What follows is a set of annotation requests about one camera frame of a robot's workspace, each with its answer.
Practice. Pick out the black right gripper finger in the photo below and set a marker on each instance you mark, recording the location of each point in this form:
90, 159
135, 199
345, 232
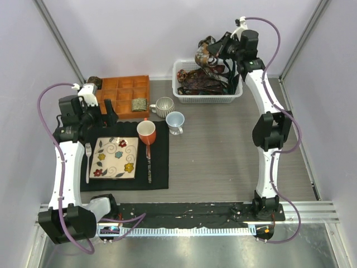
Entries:
226, 37
218, 49

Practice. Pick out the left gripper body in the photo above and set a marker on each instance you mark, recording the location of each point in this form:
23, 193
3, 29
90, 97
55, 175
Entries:
92, 117

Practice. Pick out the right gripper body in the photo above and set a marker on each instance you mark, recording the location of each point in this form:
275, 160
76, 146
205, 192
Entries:
231, 49

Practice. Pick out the orange grey floral tie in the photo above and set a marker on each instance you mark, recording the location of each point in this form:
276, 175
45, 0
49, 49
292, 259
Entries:
202, 57

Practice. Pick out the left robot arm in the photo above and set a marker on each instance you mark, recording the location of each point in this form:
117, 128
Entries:
67, 218

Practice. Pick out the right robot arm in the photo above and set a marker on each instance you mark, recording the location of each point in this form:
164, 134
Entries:
271, 130

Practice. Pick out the dark red patterned tie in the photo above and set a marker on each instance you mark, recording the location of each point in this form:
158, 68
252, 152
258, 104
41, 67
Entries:
216, 72

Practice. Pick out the silver fork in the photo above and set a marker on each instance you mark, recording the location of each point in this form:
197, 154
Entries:
88, 152

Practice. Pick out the orange wooden divided tray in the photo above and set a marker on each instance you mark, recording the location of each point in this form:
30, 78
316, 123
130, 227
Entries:
121, 91

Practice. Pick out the green floral rolled tie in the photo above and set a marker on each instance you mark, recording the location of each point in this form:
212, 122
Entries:
139, 104

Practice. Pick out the white plastic basket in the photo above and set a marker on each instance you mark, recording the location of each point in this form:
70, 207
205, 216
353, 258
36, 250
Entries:
189, 65

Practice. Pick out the orange ceramic mug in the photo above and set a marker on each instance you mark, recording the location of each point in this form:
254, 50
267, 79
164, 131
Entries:
147, 132

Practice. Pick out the dark rolled tie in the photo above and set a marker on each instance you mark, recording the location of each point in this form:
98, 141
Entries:
98, 82

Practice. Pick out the square floral ceramic plate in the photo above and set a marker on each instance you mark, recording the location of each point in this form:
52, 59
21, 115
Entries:
114, 158

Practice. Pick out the dark paisley tie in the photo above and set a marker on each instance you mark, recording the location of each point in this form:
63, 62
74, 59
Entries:
198, 83

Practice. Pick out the dark green tie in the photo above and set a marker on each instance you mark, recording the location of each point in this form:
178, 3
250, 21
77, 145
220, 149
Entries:
231, 76

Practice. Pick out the multicolour patterned tie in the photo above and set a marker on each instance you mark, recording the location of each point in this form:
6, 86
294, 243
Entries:
181, 76

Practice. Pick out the grey ribbed ceramic mug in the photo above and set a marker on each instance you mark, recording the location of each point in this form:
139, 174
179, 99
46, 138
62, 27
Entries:
163, 107

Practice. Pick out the frosted blue footed cup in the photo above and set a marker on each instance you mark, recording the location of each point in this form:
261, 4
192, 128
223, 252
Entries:
175, 121

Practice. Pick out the black scalloped placemat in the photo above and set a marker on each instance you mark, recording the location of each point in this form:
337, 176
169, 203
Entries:
159, 160

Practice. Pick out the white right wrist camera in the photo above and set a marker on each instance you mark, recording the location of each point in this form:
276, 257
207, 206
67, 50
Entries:
241, 26

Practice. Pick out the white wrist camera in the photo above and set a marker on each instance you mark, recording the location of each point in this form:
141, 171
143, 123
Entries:
241, 26
87, 91

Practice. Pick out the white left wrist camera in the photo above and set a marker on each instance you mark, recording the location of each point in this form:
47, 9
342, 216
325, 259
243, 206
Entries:
87, 91

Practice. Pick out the patterned handle knife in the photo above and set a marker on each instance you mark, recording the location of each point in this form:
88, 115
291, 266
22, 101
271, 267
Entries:
148, 156

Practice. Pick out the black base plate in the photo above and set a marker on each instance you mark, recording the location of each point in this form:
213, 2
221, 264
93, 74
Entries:
197, 215

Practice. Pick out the aluminium frame rail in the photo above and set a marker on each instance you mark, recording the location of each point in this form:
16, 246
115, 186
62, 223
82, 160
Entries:
309, 212

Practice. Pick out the white slotted cable duct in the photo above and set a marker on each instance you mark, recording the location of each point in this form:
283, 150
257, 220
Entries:
107, 232

